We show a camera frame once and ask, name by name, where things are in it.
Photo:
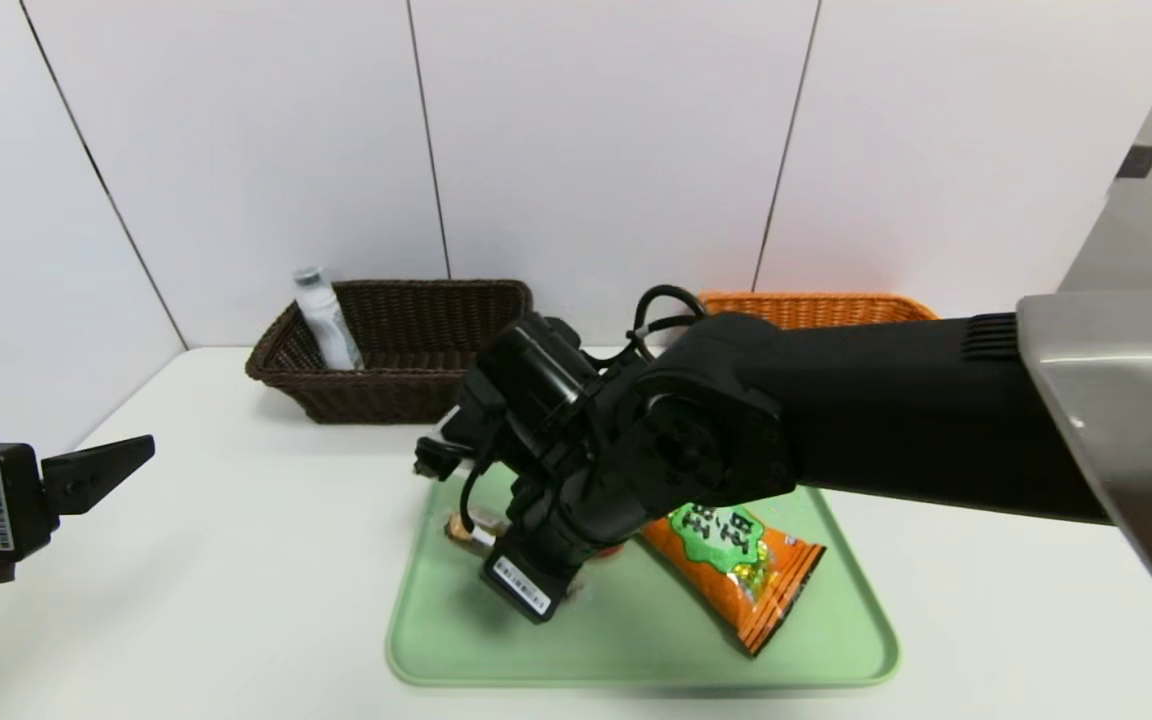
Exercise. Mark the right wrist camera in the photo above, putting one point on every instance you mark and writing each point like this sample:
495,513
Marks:
436,460

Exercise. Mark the dark wall-mounted bracket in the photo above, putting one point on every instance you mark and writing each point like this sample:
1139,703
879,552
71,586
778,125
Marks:
1136,160

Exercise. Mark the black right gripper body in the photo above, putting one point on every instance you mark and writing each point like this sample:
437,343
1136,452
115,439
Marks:
524,588

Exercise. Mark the light green plastic tray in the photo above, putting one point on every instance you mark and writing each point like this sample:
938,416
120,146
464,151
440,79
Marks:
636,650

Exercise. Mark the orange snack bag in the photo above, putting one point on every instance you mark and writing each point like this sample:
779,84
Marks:
736,580

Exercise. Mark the clear-wrapped brown snack pack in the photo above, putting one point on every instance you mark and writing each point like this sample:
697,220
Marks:
466,528

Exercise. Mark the clear bottle with grey cap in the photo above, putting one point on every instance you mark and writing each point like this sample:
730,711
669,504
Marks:
328,325

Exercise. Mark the orange wicker basket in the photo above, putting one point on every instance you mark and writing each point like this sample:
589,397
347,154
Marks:
836,308

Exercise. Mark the dark brown wicker basket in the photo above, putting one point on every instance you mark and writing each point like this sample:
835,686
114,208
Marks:
406,395

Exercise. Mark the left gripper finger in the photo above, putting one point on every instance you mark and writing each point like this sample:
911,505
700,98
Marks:
86,478

